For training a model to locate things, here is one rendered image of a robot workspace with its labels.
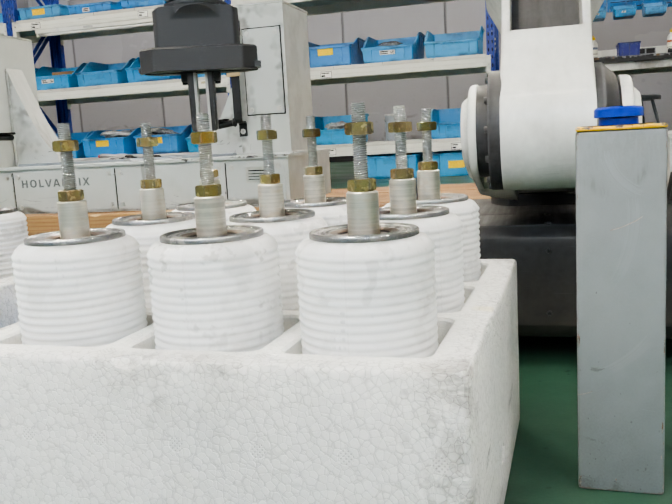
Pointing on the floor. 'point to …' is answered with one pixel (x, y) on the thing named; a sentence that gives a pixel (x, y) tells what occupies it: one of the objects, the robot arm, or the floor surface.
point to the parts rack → (419, 68)
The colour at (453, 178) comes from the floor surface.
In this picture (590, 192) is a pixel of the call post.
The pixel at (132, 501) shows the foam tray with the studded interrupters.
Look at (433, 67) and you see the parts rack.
